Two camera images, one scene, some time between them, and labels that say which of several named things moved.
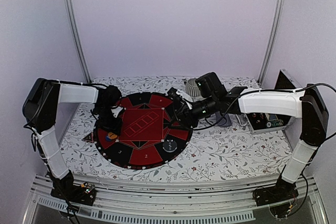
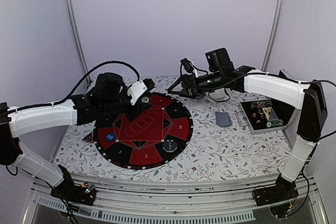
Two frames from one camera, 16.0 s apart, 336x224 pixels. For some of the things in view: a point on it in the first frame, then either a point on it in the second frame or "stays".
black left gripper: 114,128 to 140,106
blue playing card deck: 225,122 stays
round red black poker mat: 147,140 stays
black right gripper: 184,115 to 185,80
